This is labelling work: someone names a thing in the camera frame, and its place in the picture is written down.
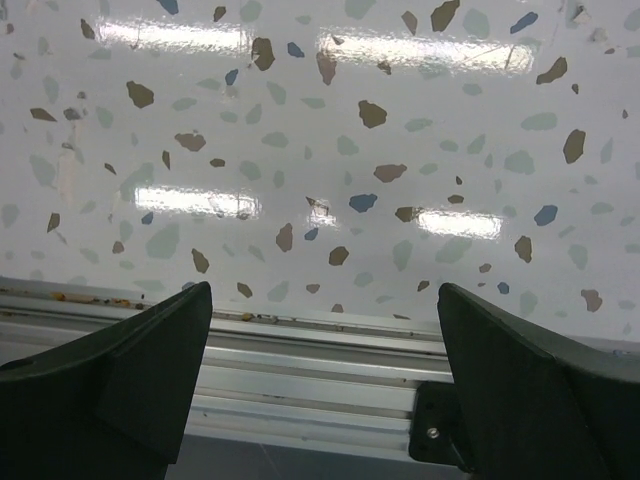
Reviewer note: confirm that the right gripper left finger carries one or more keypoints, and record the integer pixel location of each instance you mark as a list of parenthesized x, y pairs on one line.
[(112, 404)]

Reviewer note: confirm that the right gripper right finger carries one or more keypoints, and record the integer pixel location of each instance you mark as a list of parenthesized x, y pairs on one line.
[(536, 404)]

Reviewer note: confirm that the aluminium rail base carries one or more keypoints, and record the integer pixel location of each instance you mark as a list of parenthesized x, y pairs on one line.
[(330, 382)]

